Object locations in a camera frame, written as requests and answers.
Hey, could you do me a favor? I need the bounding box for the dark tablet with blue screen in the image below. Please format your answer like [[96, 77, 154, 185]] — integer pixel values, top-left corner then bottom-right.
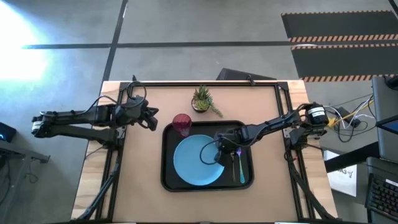
[[375, 114, 398, 136]]

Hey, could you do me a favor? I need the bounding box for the black plastic tray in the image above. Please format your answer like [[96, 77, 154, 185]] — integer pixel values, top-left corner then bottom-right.
[[160, 119, 255, 192]]

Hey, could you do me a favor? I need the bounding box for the dark metal spoon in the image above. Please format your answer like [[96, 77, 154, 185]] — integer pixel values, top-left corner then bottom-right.
[[230, 151, 238, 183]]

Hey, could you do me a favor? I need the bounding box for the black keyboard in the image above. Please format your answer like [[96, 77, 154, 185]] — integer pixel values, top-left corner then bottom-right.
[[364, 173, 398, 222]]

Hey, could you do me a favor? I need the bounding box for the yellow cable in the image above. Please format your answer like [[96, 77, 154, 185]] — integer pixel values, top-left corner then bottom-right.
[[328, 99, 375, 127]]

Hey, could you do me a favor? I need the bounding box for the pink translucent plastic cup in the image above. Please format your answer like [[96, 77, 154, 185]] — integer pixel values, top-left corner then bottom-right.
[[171, 113, 193, 139]]

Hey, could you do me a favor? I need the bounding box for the succulent plant in black bowl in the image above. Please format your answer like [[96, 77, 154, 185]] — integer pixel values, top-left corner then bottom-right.
[[190, 85, 224, 118]]

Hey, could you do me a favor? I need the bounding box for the black orange-striped floor mat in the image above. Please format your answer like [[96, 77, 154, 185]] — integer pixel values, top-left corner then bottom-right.
[[290, 42, 398, 83], [280, 10, 398, 44]]

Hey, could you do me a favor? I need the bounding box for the iridescent blue metal fork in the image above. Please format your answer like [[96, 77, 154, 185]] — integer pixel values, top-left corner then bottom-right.
[[235, 146, 247, 185]]

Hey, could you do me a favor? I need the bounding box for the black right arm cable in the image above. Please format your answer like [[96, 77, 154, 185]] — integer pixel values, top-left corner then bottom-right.
[[198, 138, 225, 166]]

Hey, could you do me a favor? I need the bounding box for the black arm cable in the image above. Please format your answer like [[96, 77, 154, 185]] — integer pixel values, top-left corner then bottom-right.
[[198, 138, 225, 166], [83, 74, 148, 116]]

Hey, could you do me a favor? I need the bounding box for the black power adapter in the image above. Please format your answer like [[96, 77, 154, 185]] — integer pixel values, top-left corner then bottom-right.
[[336, 106, 361, 128]]

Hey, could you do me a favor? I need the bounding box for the grey metal stand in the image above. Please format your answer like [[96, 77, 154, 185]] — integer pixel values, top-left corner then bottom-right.
[[0, 139, 51, 165]]

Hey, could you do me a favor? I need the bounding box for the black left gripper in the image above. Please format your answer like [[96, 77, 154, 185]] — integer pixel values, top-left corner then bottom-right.
[[115, 95, 160, 132]]

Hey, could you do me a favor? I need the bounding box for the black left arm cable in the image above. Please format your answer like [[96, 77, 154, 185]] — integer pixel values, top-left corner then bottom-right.
[[83, 74, 148, 116]]

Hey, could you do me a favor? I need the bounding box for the grey computer case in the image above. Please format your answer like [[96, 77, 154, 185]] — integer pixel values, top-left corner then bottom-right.
[[371, 75, 398, 163]]

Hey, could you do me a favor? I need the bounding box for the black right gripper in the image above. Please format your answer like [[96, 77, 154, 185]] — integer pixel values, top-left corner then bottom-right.
[[213, 126, 248, 167]]

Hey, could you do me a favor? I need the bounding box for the blue round plate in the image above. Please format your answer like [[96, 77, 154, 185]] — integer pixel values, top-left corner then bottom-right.
[[172, 134, 226, 187]]

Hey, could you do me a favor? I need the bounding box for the black device with blue light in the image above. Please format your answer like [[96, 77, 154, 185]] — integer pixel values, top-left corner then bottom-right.
[[0, 121, 17, 144]]

